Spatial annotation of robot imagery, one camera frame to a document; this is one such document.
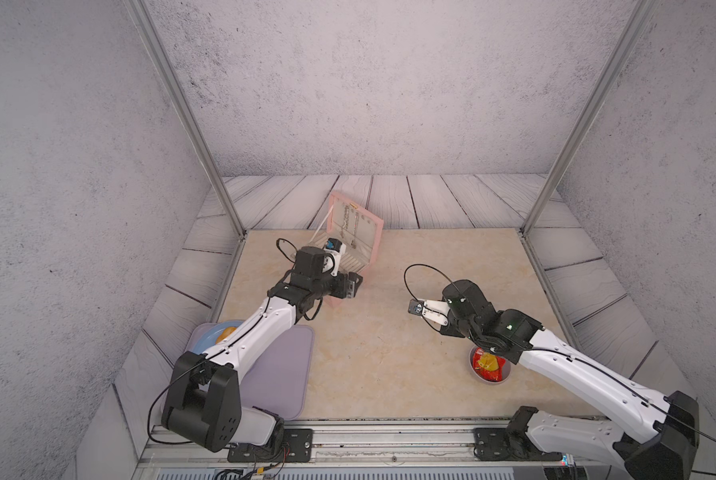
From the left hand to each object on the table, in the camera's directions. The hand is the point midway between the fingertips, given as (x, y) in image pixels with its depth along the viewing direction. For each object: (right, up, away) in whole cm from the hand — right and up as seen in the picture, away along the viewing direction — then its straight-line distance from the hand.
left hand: (354, 276), depth 84 cm
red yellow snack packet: (+36, -24, -2) cm, 44 cm away
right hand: (+24, -5, -8) cm, 25 cm away
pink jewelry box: (-2, +11, +20) cm, 23 cm away
